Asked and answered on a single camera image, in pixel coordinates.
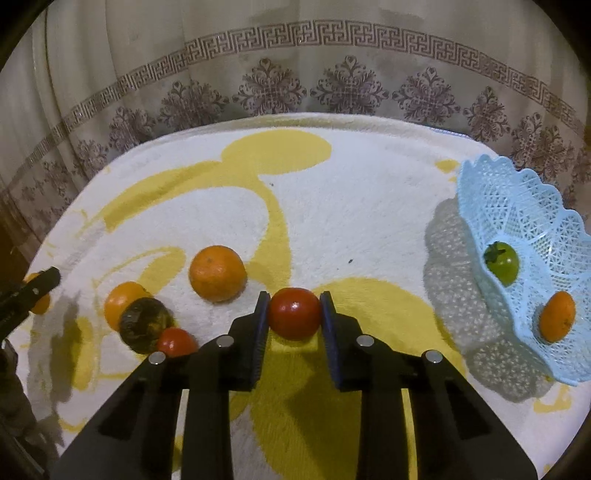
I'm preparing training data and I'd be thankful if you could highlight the large orange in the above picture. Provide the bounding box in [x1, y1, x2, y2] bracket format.
[189, 246, 247, 304]

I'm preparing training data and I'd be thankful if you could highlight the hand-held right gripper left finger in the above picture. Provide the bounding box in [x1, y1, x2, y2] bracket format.
[50, 291, 271, 480]

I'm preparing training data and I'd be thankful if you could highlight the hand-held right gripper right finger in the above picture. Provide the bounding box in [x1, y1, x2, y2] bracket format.
[320, 291, 539, 480]

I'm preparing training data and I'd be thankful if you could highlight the dark green tomato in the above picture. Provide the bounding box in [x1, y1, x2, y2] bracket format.
[120, 298, 175, 355]

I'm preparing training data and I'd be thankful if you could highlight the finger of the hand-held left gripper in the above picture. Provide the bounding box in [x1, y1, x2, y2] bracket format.
[0, 266, 62, 340]

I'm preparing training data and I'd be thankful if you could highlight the light blue plastic basket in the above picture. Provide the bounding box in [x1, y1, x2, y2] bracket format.
[456, 155, 591, 386]

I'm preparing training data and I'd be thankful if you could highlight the white and yellow blanket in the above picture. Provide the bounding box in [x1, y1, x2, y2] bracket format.
[7, 112, 591, 480]

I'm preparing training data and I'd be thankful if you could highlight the large red tomato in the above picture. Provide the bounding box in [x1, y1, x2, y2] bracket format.
[268, 287, 322, 341]

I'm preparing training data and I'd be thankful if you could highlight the small orange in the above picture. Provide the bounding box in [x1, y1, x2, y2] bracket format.
[539, 291, 577, 343]
[104, 281, 153, 332]
[22, 272, 51, 316]

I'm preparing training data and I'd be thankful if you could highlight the person's left hand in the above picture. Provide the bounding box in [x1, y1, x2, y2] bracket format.
[0, 339, 38, 439]

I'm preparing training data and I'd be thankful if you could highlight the small red tomato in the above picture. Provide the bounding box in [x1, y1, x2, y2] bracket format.
[156, 328, 198, 358]

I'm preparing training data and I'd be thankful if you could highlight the patterned beige curtain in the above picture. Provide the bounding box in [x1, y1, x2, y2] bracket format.
[0, 0, 591, 259]

